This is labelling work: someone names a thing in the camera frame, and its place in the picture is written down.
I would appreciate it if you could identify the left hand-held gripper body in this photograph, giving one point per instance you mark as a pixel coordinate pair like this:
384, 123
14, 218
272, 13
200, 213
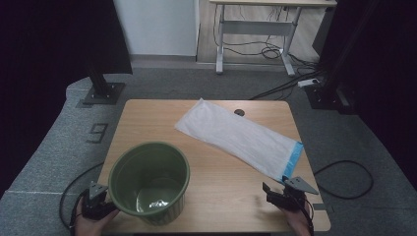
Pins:
95, 205

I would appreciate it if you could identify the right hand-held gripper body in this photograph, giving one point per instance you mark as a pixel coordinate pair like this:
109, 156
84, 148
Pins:
288, 198

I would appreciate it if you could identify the green plastic bin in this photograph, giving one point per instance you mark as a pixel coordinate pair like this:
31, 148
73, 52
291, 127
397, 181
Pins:
131, 183

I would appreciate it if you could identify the white bag with blue band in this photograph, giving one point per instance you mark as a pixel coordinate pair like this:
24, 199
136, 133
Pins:
236, 136

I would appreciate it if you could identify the person's left hand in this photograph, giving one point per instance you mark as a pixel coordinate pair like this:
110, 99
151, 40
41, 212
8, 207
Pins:
88, 226

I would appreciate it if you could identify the person's right hand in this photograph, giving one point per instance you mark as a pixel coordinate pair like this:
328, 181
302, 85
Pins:
300, 221

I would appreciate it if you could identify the round black table grommet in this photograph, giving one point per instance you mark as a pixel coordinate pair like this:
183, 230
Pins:
239, 112

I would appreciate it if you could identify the tall black metal stand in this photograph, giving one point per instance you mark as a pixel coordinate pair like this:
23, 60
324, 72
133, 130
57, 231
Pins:
327, 95

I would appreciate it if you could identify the white power strip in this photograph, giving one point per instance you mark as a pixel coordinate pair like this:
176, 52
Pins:
308, 82

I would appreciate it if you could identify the black stand with square base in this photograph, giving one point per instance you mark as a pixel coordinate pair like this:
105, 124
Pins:
103, 91

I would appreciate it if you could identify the black curtain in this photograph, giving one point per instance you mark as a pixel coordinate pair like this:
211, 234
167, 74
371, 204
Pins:
393, 65
42, 49

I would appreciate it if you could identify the white desk frame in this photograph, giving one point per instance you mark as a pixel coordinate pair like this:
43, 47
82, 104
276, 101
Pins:
259, 28

